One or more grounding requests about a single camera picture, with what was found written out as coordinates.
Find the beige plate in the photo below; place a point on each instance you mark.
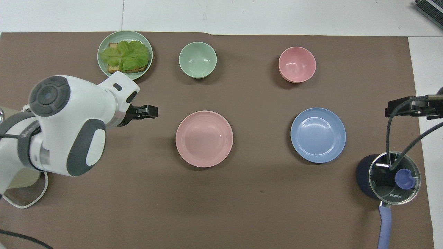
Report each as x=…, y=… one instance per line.
x=24, y=178

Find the pink bowl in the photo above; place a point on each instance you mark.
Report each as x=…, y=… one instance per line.
x=297, y=64

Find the toast slice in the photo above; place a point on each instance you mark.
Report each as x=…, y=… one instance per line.
x=119, y=69

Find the grey ribbed device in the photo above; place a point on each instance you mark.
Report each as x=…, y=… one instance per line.
x=431, y=8

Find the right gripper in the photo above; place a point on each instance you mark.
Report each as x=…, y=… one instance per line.
x=434, y=112

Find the blue plate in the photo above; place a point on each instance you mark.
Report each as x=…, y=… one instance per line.
x=318, y=135

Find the green bowl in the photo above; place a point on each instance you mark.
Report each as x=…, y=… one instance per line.
x=197, y=60

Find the green lettuce leaf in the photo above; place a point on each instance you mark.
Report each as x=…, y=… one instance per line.
x=126, y=55

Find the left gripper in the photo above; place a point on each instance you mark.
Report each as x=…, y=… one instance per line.
x=130, y=112

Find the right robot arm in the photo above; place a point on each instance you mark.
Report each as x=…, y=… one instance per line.
x=440, y=91

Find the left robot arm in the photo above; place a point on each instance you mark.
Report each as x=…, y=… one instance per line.
x=65, y=114

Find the pink plate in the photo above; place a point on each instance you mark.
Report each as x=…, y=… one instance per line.
x=204, y=139

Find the dark blue pot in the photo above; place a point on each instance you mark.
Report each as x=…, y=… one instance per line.
x=363, y=180

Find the clear tray with white rim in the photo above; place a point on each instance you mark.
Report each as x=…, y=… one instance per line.
x=43, y=193

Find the glass lid with blue knob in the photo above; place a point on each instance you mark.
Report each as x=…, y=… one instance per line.
x=405, y=179

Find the green plate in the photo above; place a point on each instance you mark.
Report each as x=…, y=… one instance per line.
x=104, y=65

